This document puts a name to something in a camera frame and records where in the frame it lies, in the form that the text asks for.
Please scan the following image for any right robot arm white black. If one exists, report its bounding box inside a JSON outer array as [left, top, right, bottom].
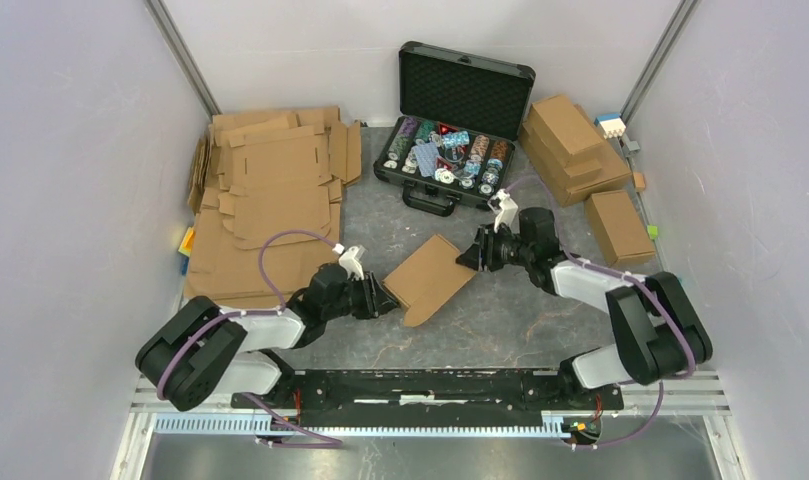
[[456, 207, 713, 408]]

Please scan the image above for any small wooden cube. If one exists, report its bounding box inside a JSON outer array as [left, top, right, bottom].
[[633, 172, 647, 193]]

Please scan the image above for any blue white toy block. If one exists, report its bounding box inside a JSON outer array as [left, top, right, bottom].
[[593, 113, 627, 139]]

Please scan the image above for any small folded cardboard box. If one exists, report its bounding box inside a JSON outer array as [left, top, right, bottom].
[[584, 190, 656, 269]]

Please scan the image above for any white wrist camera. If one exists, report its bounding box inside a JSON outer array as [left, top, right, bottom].
[[332, 243, 366, 280], [487, 189, 519, 232]]

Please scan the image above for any large folded cardboard box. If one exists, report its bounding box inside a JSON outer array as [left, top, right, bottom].
[[519, 121, 632, 207]]

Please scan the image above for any grey small block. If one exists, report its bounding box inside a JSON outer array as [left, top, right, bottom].
[[622, 140, 641, 158]]

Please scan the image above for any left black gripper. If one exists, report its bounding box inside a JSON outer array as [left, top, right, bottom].
[[323, 270, 401, 321]]

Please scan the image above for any black poker chip case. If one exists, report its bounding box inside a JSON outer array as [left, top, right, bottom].
[[373, 41, 536, 217]]

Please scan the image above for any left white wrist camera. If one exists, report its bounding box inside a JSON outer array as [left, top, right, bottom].
[[332, 243, 366, 280]]

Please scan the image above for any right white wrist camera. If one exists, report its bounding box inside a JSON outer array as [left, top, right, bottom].
[[487, 189, 519, 232]]

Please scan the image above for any stack of flat cardboard sheets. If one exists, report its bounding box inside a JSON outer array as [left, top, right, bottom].
[[183, 106, 362, 308]]

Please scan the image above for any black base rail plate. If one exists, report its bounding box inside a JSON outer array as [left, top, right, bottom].
[[262, 368, 624, 428]]

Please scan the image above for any orange yellow block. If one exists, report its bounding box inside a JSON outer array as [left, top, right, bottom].
[[177, 227, 195, 257]]

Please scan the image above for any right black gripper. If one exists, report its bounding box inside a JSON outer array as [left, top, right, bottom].
[[454, 221, 533, 273]]

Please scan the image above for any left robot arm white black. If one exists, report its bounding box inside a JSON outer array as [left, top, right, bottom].
[[134, 263, 400, 412]]

